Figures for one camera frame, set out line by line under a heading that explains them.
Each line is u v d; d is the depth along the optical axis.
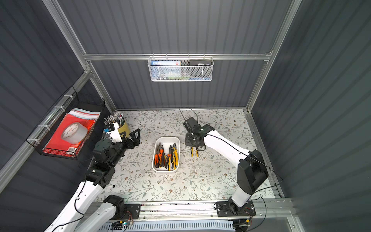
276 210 0.74
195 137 0.59
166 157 0.91
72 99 0.78
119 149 0.61
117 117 0.91
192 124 0.66
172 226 0.77
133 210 0.73
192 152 0.94
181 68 0.88
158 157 0.89
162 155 0.89
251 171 0.44
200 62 0.87
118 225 0.72
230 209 0.66
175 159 0.90
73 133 0.70
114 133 0.62
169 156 0.91
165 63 0.89
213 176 0.85
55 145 0.67
